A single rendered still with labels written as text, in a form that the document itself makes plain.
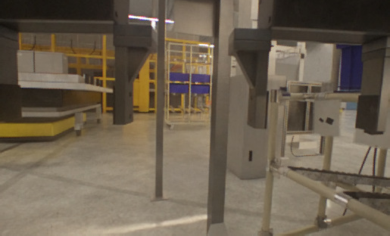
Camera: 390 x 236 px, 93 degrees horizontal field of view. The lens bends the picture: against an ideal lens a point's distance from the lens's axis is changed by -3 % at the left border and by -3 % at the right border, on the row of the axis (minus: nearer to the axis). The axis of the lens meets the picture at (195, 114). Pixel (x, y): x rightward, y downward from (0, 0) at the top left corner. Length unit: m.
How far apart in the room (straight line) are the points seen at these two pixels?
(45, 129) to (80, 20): 3.19
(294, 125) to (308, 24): 2.41
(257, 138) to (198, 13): 1.17
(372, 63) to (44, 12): 0.35
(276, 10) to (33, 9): 0.23
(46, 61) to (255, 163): 7.09
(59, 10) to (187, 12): 0.68
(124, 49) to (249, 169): 1.63
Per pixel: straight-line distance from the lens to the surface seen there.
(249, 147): 1.70
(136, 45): 0.21
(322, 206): 1.06
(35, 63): 7.88
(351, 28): 0.25
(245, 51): 0.22
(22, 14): 0.26
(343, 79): 0.79
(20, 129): 3.52
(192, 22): 0.87
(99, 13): 0.22
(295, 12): 0.23
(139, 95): 7.95
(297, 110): 2.62
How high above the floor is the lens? 0.69
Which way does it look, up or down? 5 degrees down
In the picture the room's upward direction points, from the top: 2 degrees clockwise
